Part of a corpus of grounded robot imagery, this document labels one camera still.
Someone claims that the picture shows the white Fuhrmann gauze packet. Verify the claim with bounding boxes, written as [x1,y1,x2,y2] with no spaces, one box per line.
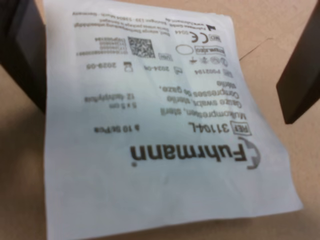
[42,0,305,240]

